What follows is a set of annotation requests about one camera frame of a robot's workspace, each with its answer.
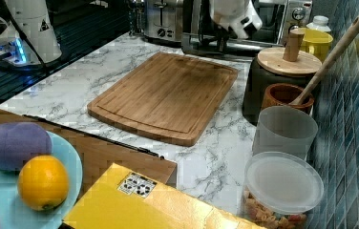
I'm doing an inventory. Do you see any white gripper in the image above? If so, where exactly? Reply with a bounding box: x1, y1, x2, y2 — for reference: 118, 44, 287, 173
200, 6, 263, 52

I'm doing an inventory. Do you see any glass oven door with handle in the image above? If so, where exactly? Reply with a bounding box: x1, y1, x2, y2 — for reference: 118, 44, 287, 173
181, 0, 280, 59

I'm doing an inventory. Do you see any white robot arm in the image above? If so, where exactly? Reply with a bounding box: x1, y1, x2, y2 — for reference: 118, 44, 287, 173
198, 0, 263, 53

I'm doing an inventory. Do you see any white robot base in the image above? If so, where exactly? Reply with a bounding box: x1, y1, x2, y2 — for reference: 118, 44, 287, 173
0, 0, 62, 67

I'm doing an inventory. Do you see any silver toaster oven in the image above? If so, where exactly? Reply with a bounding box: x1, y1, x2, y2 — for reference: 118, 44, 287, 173
252, 0, 312, 45

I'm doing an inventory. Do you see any silver toaster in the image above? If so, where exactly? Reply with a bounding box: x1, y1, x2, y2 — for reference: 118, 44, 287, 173
144, 0, 183, 43

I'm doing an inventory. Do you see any bamboo cutting board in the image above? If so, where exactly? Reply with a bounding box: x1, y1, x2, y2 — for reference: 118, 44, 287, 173
87, 52, 238, 146

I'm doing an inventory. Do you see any dark canister with wooden lid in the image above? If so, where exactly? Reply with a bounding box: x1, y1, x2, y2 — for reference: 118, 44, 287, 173
242, 28, 322, 125

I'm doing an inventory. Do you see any brown wooden utensil cup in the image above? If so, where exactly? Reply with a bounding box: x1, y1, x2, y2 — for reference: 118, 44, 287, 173
261, 83, 314, 114

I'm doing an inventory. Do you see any yellow mug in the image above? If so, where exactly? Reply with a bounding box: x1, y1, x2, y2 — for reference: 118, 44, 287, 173
300, 28, 333, 62

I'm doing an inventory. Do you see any white lidded jar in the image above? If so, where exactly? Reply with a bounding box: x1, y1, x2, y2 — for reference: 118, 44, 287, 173
306, 15, 331, 32

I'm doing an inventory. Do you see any translucent plastic cup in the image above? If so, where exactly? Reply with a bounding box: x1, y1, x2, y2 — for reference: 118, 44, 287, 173
252, 106, 318, 159

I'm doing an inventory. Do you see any wooden spoon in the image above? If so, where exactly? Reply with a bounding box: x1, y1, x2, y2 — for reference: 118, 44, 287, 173
290, 14, 359, 105

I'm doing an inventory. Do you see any pasta jar with plastic lid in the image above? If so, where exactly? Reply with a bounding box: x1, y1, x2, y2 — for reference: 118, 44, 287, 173
243, 152, 324, 229

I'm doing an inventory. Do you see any wooden board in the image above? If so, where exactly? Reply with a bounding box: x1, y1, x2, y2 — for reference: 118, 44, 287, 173
0, 102, 179, 196

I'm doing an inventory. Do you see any yellow cardboard box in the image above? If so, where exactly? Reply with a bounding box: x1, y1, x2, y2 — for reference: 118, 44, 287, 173
63, 164, 263, 229

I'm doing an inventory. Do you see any orange fruit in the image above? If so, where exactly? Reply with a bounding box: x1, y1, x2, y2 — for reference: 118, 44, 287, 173
17, 156, 70, 211

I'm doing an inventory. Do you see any purple toy fruit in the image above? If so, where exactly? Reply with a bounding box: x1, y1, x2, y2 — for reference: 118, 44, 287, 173
0, 122, 53, 171

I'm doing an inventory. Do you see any light blue plate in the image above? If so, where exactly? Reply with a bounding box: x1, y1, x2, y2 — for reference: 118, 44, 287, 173
0, 132, 83, 229

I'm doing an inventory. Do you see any black cable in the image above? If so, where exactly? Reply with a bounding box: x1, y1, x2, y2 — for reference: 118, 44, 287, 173
0, 0, 52, 75

